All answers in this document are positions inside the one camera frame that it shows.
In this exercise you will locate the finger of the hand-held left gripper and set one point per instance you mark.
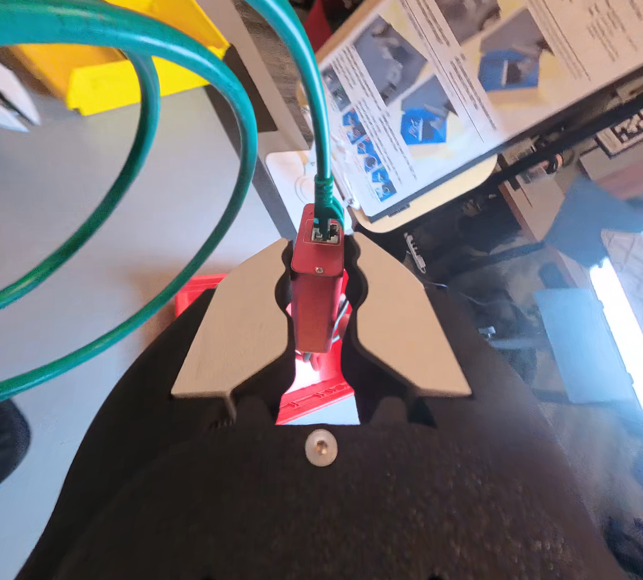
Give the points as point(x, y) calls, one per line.
point(15, 98)

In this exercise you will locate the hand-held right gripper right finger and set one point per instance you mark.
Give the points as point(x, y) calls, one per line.
point(402, 329)

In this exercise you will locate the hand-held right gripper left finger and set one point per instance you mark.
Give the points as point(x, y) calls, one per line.
point(236, 329)

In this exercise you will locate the red metal port box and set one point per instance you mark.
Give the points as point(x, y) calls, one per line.
point(316, 288)

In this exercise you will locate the red plastic bin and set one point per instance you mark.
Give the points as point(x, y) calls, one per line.
point(314, 401)

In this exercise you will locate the instruction sheet on clipboard stand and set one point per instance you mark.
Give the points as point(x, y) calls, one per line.
point(452, 194)

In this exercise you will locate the white stand base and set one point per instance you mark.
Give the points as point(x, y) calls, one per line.
point(284, 178)

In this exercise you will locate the printed instruction poster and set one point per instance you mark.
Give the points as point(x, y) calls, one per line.
point(452, 62)

